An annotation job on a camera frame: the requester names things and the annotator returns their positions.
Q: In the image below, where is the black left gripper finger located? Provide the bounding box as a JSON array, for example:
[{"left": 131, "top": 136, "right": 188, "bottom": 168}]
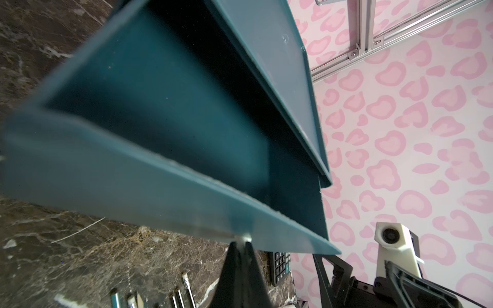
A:
[{"left": 209, "top": 242, "right": 272, "bottom": 308}]

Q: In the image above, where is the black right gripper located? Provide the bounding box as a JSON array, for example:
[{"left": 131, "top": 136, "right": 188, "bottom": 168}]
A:
[{"left": 313, "top": 255, "right": 463, "bottom": 308}]

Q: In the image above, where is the teal drawer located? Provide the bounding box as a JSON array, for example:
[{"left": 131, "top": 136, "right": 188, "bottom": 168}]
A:
[{"left": 1, "top": 1, "right": 339, "bottom": 255}]

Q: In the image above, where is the teal drawer cabinet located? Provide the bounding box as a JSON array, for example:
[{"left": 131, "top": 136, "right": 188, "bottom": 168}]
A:
[{"left": 207, "top": 0, "right": 333, "bottom": 189}]

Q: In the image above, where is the black calculator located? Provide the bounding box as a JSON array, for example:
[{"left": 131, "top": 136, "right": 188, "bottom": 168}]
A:
[{"left": 268, "top": 252, "right": 291, "bottom": 287}]

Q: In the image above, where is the green pencil bundle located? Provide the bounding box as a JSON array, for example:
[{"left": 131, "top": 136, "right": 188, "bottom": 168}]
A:
[{"left": 109, "top": 272, "right": 198, "bottom": 307}]

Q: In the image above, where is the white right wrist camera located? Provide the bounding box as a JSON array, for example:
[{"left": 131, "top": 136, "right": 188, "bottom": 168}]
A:
[{"left": 374, "top": 222, "right": 424, "bottom": 278}]

